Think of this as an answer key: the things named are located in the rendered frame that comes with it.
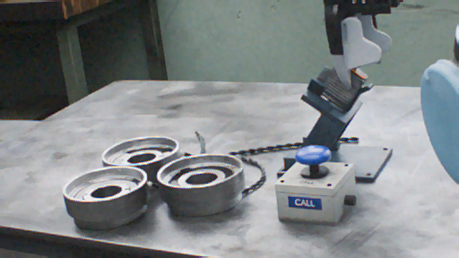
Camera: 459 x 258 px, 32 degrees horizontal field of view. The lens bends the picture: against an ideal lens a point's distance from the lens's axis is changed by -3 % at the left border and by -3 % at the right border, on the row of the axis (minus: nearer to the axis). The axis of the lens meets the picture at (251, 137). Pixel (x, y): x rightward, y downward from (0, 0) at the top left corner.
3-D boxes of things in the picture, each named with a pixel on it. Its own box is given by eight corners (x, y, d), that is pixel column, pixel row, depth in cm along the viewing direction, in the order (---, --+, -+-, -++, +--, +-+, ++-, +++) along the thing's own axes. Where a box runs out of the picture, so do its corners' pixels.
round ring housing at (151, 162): (124, 202, 101) (118, 172, 100) (96, 178, 110) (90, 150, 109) (197, 178, 106) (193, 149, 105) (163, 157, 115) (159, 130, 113)
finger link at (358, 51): (380, 95, 95) (376, 17, 92) (333, 94, 97) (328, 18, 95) (386, 90, 97) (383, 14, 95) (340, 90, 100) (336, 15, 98)
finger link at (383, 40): (392, 83, 100) (385, 13, 96) (346, 82, 102) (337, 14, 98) (397, 73, 102) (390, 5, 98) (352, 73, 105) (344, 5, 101)
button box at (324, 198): (278, 220, 92) (272, 180, 90) (301, 194, 97) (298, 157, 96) (345, 227, 88) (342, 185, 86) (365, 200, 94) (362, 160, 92)
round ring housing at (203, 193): (264, 200, 97) (260, 167, 96) (186, 227, 92) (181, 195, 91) (220, 176, 106) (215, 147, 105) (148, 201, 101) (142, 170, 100)
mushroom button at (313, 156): (293, 195, 91) (289, 154, 90) (307, 181, 95) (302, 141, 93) (326, 198, 90) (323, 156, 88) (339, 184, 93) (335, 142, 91)
